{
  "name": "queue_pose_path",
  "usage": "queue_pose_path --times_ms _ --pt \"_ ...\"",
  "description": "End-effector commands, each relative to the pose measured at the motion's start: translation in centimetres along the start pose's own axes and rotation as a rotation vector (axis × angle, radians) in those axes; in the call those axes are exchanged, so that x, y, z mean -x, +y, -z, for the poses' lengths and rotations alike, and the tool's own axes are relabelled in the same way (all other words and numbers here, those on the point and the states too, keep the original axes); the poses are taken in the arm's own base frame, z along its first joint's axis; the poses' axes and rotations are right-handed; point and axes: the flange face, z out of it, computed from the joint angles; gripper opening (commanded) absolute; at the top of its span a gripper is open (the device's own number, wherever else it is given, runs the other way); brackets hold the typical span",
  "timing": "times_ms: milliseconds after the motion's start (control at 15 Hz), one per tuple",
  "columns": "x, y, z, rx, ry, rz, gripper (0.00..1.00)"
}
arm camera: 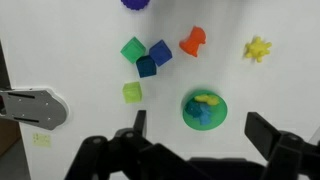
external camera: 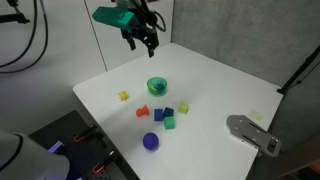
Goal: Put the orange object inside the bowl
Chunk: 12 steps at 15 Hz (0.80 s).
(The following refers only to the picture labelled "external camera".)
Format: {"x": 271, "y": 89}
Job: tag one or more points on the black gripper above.
{"x": 144, "y": 24}

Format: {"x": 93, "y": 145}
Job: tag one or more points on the orange toy block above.
{"x": 142, "y": 111}

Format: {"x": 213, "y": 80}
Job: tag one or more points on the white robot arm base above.
{"x": 26, "y": 160}

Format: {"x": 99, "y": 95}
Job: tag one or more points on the blue toy in bowl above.
{"x": 159, "y": 84}

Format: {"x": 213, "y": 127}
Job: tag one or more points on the green plastic bowl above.
{"x": 157, "y": 86}

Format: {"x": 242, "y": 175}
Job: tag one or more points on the yellow toy in bowl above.
{"x": 152, "y": 88}

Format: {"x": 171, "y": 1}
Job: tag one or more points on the yellow spiky star toy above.
{"x": 123, "y": 96}

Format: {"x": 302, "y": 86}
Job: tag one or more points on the dark blue cube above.
{"x": 168, "y": 111}

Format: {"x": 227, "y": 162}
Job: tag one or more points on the lime green cube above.
{"x": 183, "y": 108}

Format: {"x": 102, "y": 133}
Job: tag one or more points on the purple ball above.
{"x": 150, "y": 141}

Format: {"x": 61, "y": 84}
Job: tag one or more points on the red and black clamp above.
{"x": 85, "y": 133}
{"x": 103, "y": 162}

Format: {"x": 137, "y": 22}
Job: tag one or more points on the purple lit connector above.
{"x": 55, "y": 146}

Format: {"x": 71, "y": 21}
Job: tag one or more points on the pale yellow flat piece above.
{"x": 256, "y": 115}

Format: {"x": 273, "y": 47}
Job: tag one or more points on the black tripod pole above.
{"x": 300, "y": 71}

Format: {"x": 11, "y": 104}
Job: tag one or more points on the green wrist camera housing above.
{"x": 113, "y": 17}

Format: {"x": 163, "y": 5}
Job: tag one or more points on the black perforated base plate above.
{"x": 83, "y": 151}

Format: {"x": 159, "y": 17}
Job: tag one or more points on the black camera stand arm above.
{"x": 15, "y": 17}

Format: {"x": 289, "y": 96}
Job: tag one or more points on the grey metal bracket plate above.
{"x": 250, "y": 132}

